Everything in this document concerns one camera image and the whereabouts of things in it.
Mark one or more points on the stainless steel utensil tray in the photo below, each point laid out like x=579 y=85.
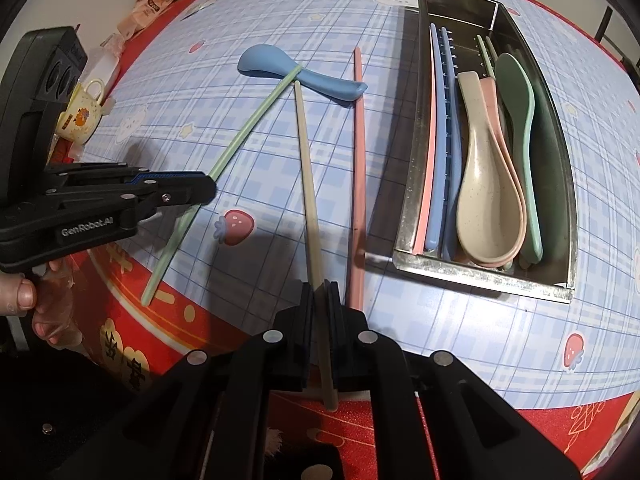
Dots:
x=555 y=160

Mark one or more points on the white paper card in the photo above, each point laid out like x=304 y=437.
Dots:
x=197 y=7

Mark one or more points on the blue plaid tablecloth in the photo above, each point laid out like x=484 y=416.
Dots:
x=150 y=335

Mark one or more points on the blue chopstick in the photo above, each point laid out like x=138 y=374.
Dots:
x=452 y=160
x=436 y=185

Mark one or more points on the clear plastic bowl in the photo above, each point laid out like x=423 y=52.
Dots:
x=110 y=60

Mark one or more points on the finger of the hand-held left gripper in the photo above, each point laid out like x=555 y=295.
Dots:
x=150 y=202
x=175 y=180

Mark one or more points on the person's dark clothing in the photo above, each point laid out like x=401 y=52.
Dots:
x=65 y=410

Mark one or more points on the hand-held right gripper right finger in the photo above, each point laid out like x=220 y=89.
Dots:
x=350 y=350

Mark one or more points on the blue plastic spoon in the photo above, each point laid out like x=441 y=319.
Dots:
x=265 y=62

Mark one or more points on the cream mug with orange print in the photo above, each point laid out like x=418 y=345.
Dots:
x=77 y=115

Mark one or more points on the black metal rack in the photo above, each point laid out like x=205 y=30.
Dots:
x=617 y=40

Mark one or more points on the beige plastic spoon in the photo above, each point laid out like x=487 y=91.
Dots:
x=487 y=200

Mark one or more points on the person's left hand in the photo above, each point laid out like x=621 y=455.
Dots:
x=55 y=320

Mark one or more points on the pink snack packet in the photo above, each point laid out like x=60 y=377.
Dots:
x=145 y=12

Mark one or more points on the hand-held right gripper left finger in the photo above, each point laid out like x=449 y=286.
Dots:
x=295 y=350

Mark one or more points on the green plastic spoon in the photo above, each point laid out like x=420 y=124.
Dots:
x=520 y=95

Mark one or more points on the white fluffy fabric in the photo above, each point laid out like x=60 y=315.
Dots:
x=273 y=441

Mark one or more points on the pink chopstick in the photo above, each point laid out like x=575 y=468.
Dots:
x=357 y=160
x=425 y=185

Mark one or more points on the pink plastic spoon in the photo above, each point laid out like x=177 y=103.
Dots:
x=495 y=105

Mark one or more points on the blue plaid table mat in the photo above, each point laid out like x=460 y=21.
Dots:
x=300 y=20

